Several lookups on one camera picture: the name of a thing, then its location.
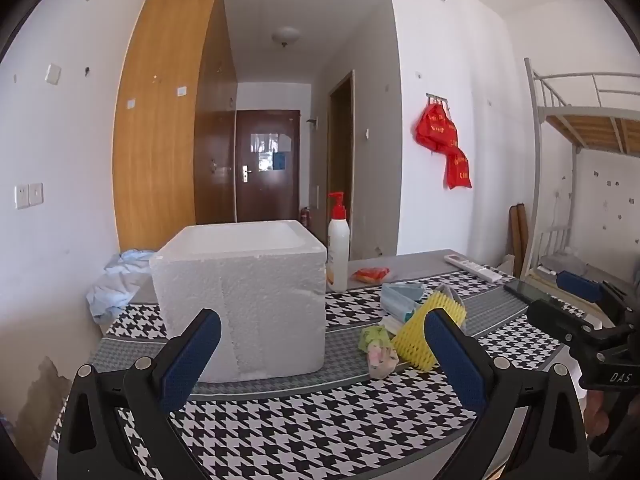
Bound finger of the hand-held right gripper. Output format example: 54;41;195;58
526;299;637;357
556;270;632;313

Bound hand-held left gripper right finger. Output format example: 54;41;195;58
423;308;590;480

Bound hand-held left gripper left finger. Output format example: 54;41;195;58
57;308;222;480

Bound yellow foam fruit net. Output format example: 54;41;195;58
391;291;468;374

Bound white foam box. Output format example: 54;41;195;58
150;219;328;385

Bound grey sock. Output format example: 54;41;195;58
439;284;467;307

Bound floral patterned sock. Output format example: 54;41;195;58
358;325;400;380

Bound blue face mask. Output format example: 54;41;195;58
381;281;427;336

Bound person's right hand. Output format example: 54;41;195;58
584;389;609;439

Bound black smartphone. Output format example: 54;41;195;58
503;279;588;319

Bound leaning wooden boards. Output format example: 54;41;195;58
509;203;530;281

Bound white remote control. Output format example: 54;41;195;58
444;254;504;282

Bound light blue cloth pile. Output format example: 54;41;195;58
86;249;159;325

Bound red snack packet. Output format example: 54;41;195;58
352;266;391;284

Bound houndstooth table mat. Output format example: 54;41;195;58
50;270;608;480

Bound white pump bottle red cap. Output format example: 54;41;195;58
326;191;351;294

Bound metal bunk bed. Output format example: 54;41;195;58
524;57;640;287

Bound dark brown entrance door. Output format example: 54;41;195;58
235;109;301;224

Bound red hanging bags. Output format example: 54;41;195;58
414;100;473;190

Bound wooden wardrobe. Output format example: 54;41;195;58
112;0;238;253

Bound round ceiling lamp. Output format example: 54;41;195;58
271;27;301;49

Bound wooden side door frame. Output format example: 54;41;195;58
327;70;356;262

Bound white double wall socket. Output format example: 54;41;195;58
14;182;45;210

